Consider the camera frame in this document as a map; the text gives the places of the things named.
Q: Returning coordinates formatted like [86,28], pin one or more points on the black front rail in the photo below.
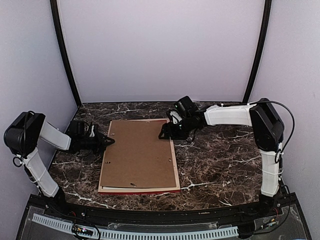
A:
[240,215]

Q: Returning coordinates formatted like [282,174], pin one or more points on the right black corner post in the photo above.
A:
[259,50]

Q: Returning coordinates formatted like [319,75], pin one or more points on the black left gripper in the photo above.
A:
[101,142]

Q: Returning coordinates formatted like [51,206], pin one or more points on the brown cardboard backing board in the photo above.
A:
[137,155]

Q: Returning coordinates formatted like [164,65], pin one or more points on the left black corner post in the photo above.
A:
[63,51]

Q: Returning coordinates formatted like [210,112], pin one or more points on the white slotted cable duct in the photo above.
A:
[119,231]

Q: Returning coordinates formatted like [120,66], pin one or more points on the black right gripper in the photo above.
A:
[170,131]

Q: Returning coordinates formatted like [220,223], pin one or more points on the black corner post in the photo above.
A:
[259,50]
[63,51]

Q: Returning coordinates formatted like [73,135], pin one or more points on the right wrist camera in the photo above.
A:
[175,117]

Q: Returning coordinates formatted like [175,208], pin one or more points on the red wooden picture frame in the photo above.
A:
[176,175]

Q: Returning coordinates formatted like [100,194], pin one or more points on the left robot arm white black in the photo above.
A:
[22,138]

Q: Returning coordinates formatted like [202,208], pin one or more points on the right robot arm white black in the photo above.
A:
[267,125]

